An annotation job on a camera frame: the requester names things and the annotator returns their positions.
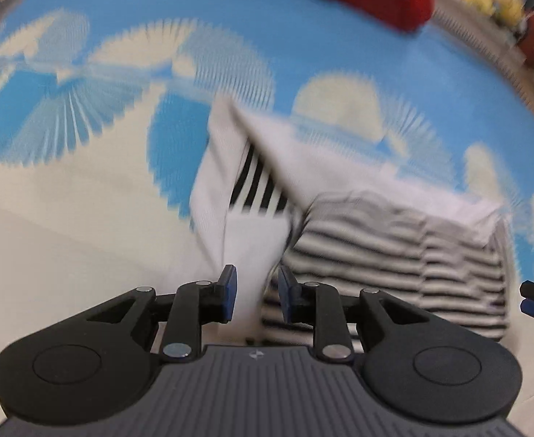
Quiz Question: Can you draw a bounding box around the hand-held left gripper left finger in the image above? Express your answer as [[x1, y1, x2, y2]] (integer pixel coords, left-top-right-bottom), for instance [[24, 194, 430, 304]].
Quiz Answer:
[[89, 264, 239, 359]]

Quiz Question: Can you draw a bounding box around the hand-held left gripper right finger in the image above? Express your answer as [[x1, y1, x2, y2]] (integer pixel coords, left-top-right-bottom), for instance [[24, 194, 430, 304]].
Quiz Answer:
[[277, 265, 431, 360]]

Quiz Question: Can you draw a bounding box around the white striped hooded top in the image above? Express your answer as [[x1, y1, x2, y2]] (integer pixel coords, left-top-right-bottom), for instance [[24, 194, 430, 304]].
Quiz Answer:
[[189, 95, 515, 347]]

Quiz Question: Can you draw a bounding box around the blue patterned bed mat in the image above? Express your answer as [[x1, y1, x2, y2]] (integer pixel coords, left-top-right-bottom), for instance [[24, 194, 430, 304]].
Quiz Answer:
[[0, 0, 534, 420]]

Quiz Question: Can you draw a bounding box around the yellow round plush toy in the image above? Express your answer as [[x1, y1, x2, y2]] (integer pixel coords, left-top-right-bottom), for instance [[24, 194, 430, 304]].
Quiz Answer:
[[492, 0, 527, 24]]

